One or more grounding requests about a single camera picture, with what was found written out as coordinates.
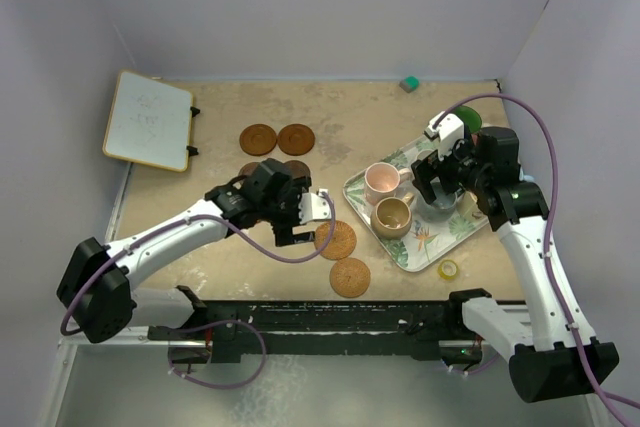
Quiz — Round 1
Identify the tan ceramic mug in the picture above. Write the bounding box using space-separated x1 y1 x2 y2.
370 192 415 240

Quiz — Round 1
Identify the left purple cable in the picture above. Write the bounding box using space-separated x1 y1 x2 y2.
59 191 336 389

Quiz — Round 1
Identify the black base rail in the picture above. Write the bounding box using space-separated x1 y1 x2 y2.
148 300 484 366

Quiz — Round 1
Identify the grey blue mug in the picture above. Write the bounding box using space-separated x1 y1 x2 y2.
414 195 460 223

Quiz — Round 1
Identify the brown ringed wood coaster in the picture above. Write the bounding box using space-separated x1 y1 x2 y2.
277 124 315 156

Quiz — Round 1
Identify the purple cable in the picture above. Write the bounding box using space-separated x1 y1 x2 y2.
59 191 336 389
433 94 640 423

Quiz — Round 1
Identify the light blue mug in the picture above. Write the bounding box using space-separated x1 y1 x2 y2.
519 171 534 183

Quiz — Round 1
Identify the leaf pattern tray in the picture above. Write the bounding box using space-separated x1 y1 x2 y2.
342 136 489 274

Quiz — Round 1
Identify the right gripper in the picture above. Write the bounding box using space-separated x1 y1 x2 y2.
413 130 490 203

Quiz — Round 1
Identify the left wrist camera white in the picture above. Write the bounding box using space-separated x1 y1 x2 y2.
298 189 332 225

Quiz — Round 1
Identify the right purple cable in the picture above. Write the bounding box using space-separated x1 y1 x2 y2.
433 94 640 423

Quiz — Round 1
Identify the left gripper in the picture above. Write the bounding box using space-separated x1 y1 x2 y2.
259 177 314 244

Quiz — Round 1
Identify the pink mug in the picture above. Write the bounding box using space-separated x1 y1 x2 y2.
364 162 412 205

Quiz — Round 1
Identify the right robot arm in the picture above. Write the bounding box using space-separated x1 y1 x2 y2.
411 127 619 403

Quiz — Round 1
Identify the woven rattan coaster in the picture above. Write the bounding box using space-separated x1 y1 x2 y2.
329 257 371 298
314 220 357 260

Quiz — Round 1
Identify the small whiteboard wooden frame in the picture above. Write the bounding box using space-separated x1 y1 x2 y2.
102 70 195 172

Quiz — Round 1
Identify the green cup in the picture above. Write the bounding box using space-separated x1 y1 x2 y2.
452 105 483 134

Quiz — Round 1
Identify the cream mug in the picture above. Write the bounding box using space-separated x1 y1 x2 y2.
456 192 484 222

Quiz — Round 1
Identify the white mug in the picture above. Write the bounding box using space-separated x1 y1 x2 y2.
415 150 437 161

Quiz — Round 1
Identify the dark walnut coaster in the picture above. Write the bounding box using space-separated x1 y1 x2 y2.
238 162 260 179
284 160 311 179

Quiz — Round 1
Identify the yellow tape roll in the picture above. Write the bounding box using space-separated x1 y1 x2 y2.
437 259 459 280

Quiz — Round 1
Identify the green eraser block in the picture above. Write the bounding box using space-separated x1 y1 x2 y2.
399 76 420 93

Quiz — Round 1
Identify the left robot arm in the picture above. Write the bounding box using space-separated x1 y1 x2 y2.
56 159 335 343

